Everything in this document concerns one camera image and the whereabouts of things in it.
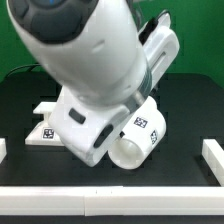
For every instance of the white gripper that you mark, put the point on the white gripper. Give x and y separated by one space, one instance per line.
108 74

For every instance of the white lamp base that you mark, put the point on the white lamp base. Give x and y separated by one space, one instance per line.
43 134

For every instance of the white lamp shade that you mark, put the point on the white lamp shade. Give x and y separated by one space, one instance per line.
139 137

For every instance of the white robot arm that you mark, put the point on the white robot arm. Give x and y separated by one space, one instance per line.
46 27

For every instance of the white left fence rail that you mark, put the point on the white left fence rail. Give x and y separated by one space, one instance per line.
3 151

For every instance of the white front fence rail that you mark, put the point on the white front fence rail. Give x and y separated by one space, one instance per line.
100 201

